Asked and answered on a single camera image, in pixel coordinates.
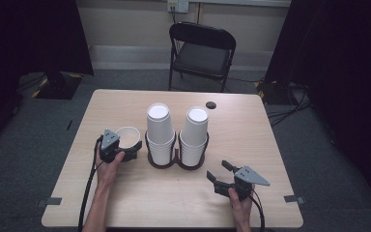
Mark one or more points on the person's left hand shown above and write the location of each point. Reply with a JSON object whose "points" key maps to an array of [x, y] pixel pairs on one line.
{"points": [[108, 170]]}

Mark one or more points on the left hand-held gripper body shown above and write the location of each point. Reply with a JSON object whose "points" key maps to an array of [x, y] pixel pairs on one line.
{"points": [[110, 141]]}

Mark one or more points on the dark curtain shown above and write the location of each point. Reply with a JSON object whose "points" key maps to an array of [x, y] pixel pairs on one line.
{"points": [[344, 64]]}

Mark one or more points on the small black floor tape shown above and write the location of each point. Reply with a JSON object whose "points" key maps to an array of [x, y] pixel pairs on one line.
{"points": [[69, 125]]}

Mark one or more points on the single white paper cup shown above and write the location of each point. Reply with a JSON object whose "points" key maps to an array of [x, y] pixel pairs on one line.
{"points": [[128, 137]]}

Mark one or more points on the black round table grommet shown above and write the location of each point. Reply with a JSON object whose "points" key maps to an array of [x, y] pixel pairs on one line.
{"points": [[211, 105]]}

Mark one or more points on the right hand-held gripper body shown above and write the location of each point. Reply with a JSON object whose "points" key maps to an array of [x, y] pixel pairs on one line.
{"points": [[249, 177]]}

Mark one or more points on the person's right hand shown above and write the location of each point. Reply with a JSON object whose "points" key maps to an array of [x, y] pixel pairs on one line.
{"points": [[241, 208]]}

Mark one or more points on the grey tape strip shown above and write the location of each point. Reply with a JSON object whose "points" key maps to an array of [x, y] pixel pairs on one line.
{"points": [[53, 201], [292, 198]]}

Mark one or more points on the black double cup holder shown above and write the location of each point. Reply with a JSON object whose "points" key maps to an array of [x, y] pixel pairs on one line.
{"points": [[176, 162]]}

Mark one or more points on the black stand base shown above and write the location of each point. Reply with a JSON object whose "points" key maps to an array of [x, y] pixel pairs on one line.
{"points": [[59, 87], [275, 93]]}

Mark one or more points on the black folding chair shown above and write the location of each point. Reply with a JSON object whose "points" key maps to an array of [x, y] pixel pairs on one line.
{"points": [[203, 58]]}

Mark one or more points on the stack of white paper cups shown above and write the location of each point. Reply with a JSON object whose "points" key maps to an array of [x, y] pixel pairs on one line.
{"points": [[159, 129], [193, 138]]}

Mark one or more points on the white wall power outlet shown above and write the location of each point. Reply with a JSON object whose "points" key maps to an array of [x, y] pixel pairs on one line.
{"points": [[177, 5]]}

